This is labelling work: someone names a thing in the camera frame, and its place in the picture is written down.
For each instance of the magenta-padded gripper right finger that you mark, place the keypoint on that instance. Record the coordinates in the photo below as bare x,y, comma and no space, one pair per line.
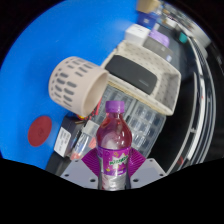
148,171

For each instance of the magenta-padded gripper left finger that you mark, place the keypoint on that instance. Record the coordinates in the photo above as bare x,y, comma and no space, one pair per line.
78,173

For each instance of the clear bottle with purple cap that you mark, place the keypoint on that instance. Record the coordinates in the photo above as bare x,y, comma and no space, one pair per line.
114,150

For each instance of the plain black box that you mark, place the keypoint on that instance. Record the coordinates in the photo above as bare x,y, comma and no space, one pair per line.
56,165

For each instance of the clear box with coloured parts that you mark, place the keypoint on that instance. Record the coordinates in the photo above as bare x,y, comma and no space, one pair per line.
81,143

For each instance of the black box with white label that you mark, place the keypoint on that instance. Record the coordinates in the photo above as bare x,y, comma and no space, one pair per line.
65,136

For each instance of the flat round red coaster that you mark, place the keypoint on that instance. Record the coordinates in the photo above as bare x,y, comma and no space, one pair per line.
40,131

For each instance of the beige perforated tray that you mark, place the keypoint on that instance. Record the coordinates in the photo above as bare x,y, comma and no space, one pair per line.
166,90

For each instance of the beige patterned cup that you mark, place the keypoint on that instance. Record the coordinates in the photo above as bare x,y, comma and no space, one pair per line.
71,83

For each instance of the black speaker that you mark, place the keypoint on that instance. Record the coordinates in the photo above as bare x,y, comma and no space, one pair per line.
131,73

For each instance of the dark grey box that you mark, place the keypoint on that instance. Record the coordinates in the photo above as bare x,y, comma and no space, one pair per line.
160,49

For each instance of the purple bag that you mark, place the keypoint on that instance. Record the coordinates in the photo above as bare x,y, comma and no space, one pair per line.
160,37

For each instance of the small teal box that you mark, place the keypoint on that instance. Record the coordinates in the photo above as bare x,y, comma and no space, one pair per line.
183,37

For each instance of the blue box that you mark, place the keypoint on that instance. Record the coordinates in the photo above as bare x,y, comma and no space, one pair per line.
146,20

